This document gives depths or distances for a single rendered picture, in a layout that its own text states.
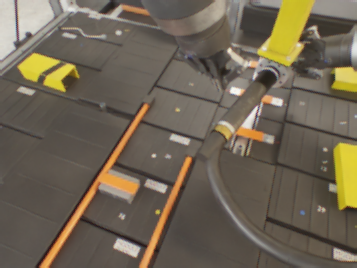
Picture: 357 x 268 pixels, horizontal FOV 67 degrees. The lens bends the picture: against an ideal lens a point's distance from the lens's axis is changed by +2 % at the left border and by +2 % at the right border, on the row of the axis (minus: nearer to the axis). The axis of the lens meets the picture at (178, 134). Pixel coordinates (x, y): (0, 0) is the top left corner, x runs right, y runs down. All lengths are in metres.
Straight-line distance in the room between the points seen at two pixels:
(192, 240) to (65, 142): 0.40
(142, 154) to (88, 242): 0.23
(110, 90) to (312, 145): 0.58
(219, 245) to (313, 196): 0.24
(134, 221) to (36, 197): 0.23
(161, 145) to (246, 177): 0.22
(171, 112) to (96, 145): 0.22
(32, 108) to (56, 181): 0.27
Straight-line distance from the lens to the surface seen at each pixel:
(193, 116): 0.74
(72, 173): 0.68
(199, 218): 0.59
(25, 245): 0.65
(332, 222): 0.67
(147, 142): 0.69
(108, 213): 0.62
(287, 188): 0.67
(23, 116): 0.86
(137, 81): 0.84
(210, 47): 0.37
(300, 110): 0.83
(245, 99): 0.62
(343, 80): 0.92
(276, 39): 0.68
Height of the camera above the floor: 1.57
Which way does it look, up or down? 54 degrees down
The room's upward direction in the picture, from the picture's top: 1 degrees counter-clockwise
